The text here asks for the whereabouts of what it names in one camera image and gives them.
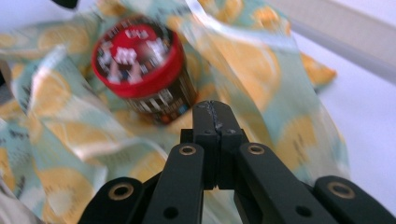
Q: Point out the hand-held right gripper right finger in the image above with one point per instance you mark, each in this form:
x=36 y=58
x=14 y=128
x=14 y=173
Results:
x=229 y=137

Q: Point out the candy can with red lid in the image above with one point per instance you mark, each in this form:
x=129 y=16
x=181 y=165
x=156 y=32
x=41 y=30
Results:
x=137 y=62

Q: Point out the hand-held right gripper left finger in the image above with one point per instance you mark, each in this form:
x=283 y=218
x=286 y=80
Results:
x=207 y=137

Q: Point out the lemon print cloth bag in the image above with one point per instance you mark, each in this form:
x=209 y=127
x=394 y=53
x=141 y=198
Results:
x=255 y=81

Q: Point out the white plastic tray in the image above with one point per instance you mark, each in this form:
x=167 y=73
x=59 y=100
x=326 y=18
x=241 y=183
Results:
x=342 y=40

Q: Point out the white table cover sheet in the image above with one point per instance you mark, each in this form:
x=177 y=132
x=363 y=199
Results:
x=367 y=140

